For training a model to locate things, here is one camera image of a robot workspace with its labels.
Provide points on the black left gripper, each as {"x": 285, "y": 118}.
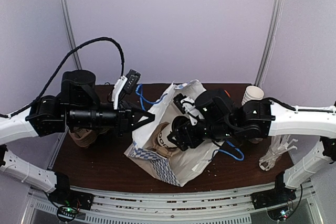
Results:
{"x": 124, "y": 123}

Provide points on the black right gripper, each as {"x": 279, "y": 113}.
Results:
{"x": 180, "y": 135}

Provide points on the blue checkered paper bag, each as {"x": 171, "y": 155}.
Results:
{"x": 177, "y": 170}

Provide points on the single cardboard cup carrier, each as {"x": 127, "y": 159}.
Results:
{"x": 165, "y": 152}

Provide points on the white paper coffee cup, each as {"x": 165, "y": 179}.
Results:
{"x": 164, "y": 131}

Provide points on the cardboard cup carrier stack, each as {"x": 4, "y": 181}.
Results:
{"x": 85, "y": 137}

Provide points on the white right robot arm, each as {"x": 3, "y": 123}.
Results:
{"x": 270, "y": 117}

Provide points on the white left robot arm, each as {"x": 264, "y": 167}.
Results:
{"x": 43, "y": 117}

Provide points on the white paper cup stack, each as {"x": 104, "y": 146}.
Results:
{"x": 252, "y": 93}

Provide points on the ceramic mug with coral print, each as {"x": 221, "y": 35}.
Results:
{"x": 256, "y": 140}

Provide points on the metal front rail base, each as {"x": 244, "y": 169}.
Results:
{"x": 217, "y": 206}

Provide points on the right aluminium frame post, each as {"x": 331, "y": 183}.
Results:
{"x": 270, "y": 42}

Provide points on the aluminium frame post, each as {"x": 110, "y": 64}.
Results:
{"x": 270, "y": 42}
{"x": 68, "y": 25}

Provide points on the left aluminium frame post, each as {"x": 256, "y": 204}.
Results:
{"x": 68, "y": 25}

